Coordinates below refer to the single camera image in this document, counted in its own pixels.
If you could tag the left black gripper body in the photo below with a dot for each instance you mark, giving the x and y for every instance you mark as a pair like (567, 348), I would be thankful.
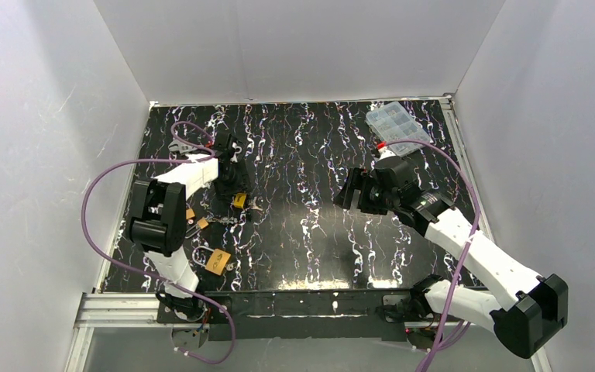
(233, 184)

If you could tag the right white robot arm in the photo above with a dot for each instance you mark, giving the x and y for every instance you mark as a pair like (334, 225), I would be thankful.
(523, 309)

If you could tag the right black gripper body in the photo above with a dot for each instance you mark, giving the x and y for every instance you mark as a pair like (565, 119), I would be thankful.
(357, 190)

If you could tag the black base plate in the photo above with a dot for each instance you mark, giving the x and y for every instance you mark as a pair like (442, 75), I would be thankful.
(297, 314)

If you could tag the red handled adjustable wrench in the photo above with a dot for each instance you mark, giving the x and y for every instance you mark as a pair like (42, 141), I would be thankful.
(180, 148)

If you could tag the yellow padlock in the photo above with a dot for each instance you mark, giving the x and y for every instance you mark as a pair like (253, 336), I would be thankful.
(240, 200)

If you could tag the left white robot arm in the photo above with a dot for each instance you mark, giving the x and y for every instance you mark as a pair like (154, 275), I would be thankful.
(158, 213)

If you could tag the large brass padlock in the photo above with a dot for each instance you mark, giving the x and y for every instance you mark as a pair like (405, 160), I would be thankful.
(215, 261)

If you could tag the aluminium frame rail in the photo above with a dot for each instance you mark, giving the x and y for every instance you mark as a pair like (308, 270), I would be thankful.
(111, 311)

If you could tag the clear plastic screw box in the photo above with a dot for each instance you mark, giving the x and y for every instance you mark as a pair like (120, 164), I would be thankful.
(392, 123)

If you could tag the small brass padlock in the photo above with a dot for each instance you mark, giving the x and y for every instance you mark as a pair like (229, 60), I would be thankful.
(196, 227)

